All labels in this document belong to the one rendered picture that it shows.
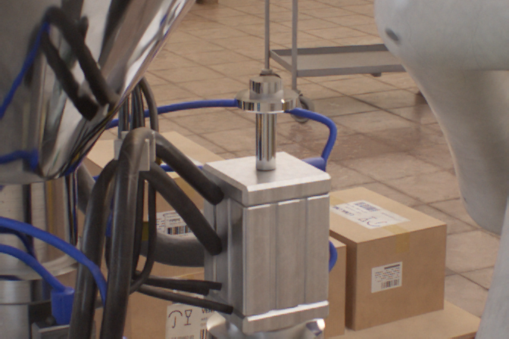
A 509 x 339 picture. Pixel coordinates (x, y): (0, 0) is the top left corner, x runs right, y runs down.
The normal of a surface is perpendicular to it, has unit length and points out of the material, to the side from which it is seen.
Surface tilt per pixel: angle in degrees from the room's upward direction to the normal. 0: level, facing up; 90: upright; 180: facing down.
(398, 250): 90
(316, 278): 90
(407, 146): 0
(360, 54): 0
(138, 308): 90
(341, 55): 0
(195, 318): 90
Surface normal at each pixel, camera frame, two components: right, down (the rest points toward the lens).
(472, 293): 0.00, -0.96
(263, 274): 0.47, 0.24
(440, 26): -0.35, 0.37
